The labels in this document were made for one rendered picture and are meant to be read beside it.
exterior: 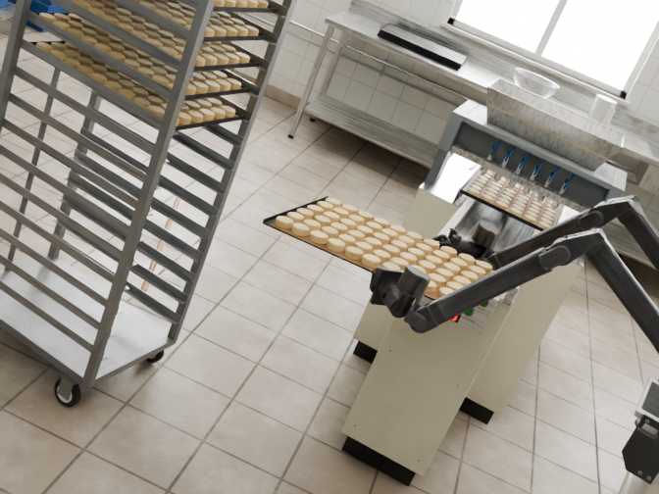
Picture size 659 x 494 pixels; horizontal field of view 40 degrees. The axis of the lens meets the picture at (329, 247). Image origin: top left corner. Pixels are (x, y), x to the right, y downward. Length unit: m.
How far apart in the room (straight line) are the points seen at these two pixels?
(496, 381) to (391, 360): 0.83
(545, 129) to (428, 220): 0.59
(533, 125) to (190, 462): 1.79
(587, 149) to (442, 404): 1.14
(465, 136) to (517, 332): 0.83
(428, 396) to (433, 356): 0.16
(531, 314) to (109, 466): 1.77
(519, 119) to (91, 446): 1.98
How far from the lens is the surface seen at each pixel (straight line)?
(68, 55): 2.99
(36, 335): 3.19
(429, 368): 3.13
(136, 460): 3.03
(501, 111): 3.60
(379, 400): 3.24
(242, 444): 3.24
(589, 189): 3.65
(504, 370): 3.85
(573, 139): 3.58
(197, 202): 3.14
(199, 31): 2.52
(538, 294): 3.70
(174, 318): 3.32
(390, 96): 6.91
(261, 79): 2.95
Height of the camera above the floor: 1.94
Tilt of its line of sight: 23 degrees down
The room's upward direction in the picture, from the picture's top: 22 degrees clockwise
